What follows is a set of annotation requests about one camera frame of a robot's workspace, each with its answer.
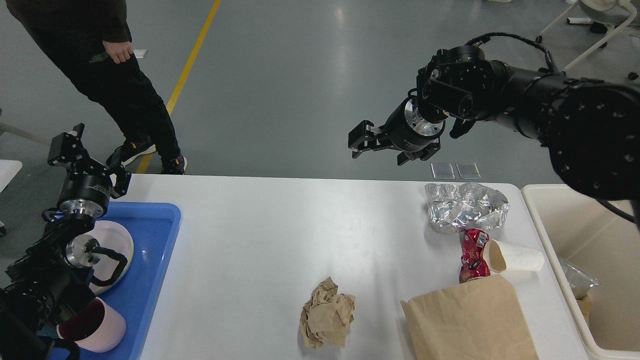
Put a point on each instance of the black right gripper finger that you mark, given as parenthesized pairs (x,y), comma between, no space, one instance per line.
(424,154)
(366,137)

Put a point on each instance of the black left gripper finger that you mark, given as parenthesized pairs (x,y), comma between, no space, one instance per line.
(115,166)
(67,151)

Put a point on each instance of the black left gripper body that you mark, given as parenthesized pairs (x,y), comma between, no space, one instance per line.
(86,193)

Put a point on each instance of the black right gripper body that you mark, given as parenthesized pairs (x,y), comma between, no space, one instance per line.
(410,129)

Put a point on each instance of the pink plate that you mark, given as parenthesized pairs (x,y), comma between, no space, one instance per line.
(103,231)

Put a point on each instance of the aluminium foil container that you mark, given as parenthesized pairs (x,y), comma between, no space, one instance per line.
(455,208)

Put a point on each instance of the crushed red can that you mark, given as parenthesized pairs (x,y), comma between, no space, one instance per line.
(473,264)

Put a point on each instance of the pink mug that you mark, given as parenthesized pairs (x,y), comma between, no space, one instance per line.
(97,328)

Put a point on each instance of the brown paper bag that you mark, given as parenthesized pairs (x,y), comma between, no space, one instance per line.
(479,320)

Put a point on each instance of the brown paper ball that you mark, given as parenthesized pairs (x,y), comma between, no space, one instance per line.
(327,316)

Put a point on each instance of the rectangular aluminium foil tray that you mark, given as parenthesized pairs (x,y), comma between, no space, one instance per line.
(579,281)

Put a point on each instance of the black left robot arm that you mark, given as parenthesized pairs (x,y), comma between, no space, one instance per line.
(50,284)

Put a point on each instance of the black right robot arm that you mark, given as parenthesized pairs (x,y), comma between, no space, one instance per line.
(590,127)

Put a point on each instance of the left floor outlet cover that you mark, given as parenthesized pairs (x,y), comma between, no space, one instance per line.
(442,171)

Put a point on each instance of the floor outlet cover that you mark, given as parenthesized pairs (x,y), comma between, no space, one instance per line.
(468,170)
(442,171)

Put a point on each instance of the right floor outlet cover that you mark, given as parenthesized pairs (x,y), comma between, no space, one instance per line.
(468,170)

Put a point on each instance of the yellow plate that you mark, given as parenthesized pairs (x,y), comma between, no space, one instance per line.
(124,245)

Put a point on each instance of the white side table corner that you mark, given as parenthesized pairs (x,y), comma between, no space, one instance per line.
(8,170)

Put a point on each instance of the blue plastic tray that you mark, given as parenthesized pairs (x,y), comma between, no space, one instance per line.
(154,229)

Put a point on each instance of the person in black clothes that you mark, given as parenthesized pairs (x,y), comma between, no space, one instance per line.
(90,42)

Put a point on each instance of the white paper cup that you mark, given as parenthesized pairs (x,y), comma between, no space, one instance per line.
(506,257)

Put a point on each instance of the beige plastic bin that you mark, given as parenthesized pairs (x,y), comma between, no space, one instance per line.
(576,228)

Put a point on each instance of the white rolling chair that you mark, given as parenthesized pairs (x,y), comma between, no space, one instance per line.
(614,18)

